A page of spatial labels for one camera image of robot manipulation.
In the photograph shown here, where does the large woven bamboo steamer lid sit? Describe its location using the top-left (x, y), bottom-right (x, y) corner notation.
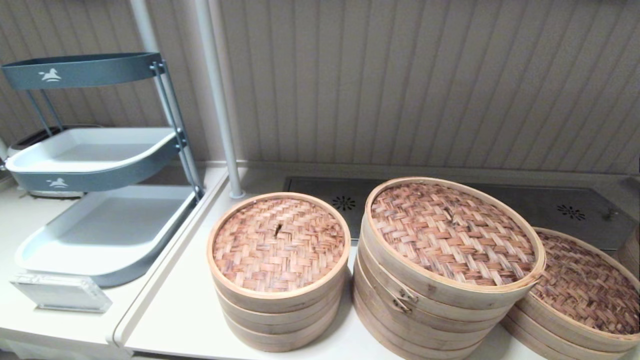
top-left (361, 176), bottom-right (547, 311)

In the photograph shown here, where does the small woven bamboo steamer lid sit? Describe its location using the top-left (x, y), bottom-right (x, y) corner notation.
top-left (206, 191), bottom-right (352, 314)

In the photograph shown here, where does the small bamboo steamer basket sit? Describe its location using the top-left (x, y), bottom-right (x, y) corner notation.
top-left (224, 315), bottom-right (342, 353)
top-left (219, 300), bottom-right (346, 340)
top-left (214, 282), bottom-right (348, 327)

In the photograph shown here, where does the large bamboo steamer basket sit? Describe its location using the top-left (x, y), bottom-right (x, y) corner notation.
top-left (354, 260), bottom-right (516, 351)
top-left (351, 287), bottom-right (496, 360)

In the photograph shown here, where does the right bamboo steamer stack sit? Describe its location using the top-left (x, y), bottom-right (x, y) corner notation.
top-left (515, 227), bottom-right (640, 353)

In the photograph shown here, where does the dark metal vented panel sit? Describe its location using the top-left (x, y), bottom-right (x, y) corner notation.
top-left (284, 176), bottom-right (640, 251)

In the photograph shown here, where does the white vertical pole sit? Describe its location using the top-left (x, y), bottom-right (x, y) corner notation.
top-left (194, 0), bottom-right (247, 200)

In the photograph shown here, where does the grey-blue rack tray white inside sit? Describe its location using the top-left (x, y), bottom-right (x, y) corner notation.
top-left (14, 185), bottom-right (200, 288)
top-left (4, 126), bottom-right (182, 193)

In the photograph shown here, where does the grey-blue rack tray with horse logo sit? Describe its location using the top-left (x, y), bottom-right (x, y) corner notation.
top-left (1, 52), bottom-right (165, 91)

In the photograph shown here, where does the clear acrylic warning sign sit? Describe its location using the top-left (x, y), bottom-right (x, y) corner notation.
top-left (9, 271), bottom-right (113, 314)

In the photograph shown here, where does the grey-blue metal rack frame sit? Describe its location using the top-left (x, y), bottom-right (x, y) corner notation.
top-left (25, 59), bottom-right (205, 200)

